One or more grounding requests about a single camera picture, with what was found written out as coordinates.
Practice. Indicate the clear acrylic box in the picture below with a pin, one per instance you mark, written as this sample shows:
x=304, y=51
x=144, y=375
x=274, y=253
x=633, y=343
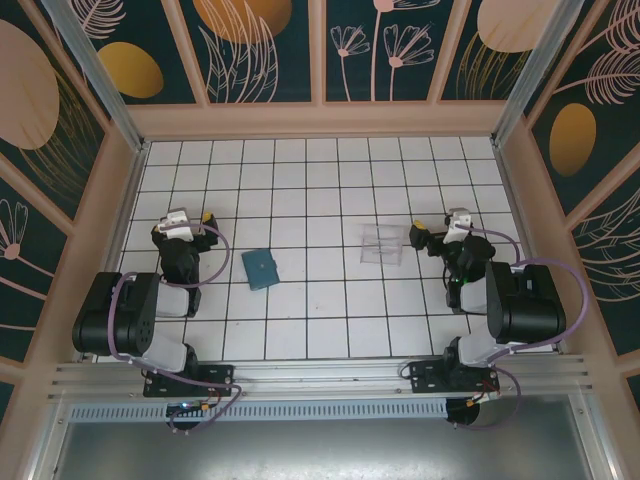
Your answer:
x=380, y=245

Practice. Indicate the teal card holder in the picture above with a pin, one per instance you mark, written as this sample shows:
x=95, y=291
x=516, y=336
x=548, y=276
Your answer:
x=260, y=270

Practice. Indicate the small circuit board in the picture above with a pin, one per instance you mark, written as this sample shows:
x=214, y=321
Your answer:
x=192, y=407

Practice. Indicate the grey metal sheet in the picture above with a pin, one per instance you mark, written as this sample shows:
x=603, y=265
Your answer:
x=320, y=450

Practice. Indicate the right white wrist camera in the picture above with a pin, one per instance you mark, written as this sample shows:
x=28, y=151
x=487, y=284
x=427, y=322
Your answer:
x=457, y=222

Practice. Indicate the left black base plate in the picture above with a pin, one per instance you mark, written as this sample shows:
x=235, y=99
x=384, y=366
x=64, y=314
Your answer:
x=220, y=377

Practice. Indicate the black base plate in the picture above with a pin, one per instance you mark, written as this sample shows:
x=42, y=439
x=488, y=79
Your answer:
x=425, y=377
x=220, y=377

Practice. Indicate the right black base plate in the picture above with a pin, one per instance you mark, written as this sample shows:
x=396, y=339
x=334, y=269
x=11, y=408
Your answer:
x=425, y=377

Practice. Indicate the aluminium mounting rail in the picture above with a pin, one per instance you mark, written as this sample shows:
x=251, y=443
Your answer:
x=320, y=375

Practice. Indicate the aluminium corner post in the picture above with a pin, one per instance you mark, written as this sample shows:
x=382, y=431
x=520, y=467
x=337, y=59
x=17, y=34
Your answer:
x=97, y=75
x=534, y=75

